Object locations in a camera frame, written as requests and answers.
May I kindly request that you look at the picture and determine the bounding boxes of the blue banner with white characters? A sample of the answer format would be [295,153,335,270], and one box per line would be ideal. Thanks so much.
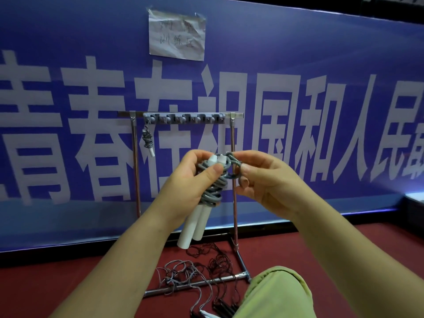
[0,0,424,254]

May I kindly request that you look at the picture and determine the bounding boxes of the silver metal rack frame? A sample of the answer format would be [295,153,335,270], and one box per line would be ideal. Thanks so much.
[117,111,252,298]

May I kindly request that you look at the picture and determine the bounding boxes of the grey jump rope white handles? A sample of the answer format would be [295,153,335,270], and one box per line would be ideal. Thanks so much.
[176,152,244,249]

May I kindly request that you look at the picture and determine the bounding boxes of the dark jump rope black handles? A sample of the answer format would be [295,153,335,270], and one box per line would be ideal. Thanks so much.
[185,243,247,318]

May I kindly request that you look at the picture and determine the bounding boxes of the person's left hand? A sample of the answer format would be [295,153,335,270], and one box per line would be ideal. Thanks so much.
[156,150,224,230]

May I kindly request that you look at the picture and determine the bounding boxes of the person's green trouser leg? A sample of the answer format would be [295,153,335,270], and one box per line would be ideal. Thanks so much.
[232,266,317,318]

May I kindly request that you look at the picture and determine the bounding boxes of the grey hook rail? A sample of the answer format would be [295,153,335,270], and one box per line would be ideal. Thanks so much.
[143,112,232,125]

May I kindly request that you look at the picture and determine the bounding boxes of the small grey knotted jump rope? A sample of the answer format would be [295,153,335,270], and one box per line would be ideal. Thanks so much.
[142,125,156,158]

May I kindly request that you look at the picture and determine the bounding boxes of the person's right forearm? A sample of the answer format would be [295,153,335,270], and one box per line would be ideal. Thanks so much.
[288,202,424,318]

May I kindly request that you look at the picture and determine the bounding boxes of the white taped paper note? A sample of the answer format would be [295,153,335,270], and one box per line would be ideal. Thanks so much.
[147,8,207,61]

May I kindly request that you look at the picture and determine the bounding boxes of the person's left forearm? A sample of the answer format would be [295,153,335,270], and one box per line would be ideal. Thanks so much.
[61,208,187,318]

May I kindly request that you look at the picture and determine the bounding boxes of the person's right hand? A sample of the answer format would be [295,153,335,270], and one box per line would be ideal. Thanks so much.
[235,150,301,223]

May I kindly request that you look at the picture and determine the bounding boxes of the grey loose jump rope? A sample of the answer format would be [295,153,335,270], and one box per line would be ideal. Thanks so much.
[156,260,216,318]

